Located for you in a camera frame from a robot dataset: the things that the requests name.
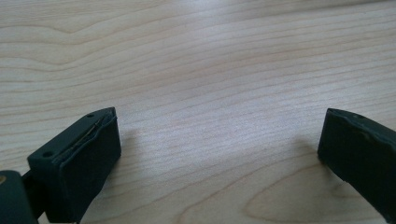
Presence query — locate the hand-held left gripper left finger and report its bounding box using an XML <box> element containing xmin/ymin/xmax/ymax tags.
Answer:
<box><xmin>27</xmin><ymin>106</ymin><xmax>122</xmax><ymax>224</ymax></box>

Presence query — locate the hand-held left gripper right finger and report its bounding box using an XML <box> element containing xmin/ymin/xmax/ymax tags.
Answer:
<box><xmin>317</xmin><ymin>107</ymin><xmax>396</xmax><ymax>224</ymax></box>

